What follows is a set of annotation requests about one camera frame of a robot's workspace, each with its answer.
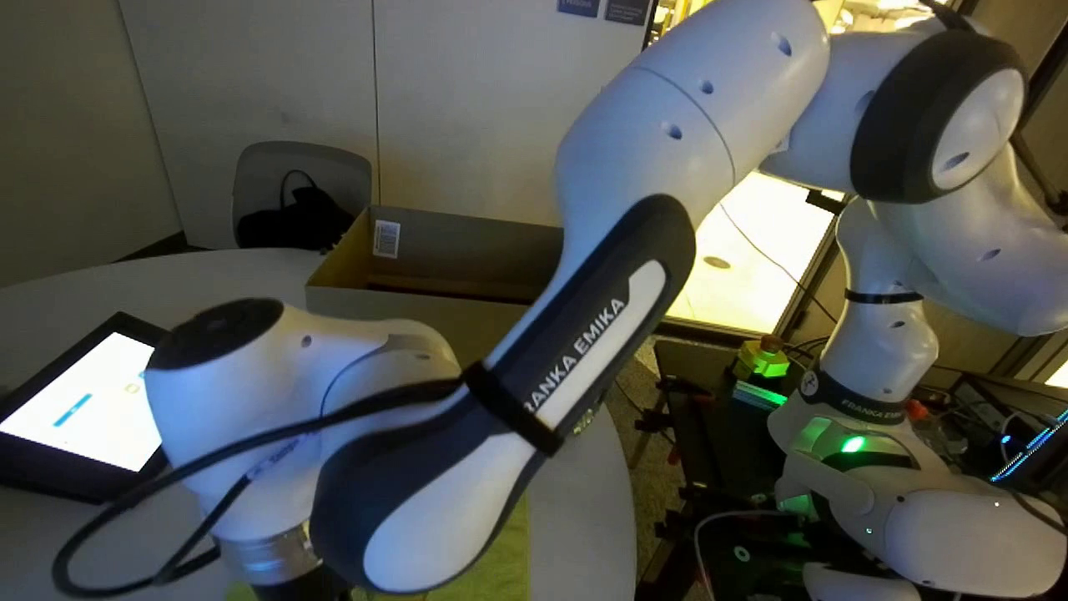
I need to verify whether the yellow-green microfiber towel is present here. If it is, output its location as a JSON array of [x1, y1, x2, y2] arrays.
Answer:
[[434, 505, 530, 601]]

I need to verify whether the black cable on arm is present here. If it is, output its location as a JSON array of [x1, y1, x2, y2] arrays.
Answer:
[[50, 379, 470, 601]]

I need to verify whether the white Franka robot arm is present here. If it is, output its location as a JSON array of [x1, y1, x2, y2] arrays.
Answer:
[[145, 0, 1064, 598]]

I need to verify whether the black tablet with lit screen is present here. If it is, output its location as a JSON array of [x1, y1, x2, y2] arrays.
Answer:
[[0, 315, 167, 505]]

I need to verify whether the brown cardboard box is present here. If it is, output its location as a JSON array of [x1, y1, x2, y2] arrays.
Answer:
[[308, 207, 559, 363]]

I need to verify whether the robot base controller with lights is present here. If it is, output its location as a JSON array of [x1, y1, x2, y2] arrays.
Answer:
[[728, 339, 814, 410]]

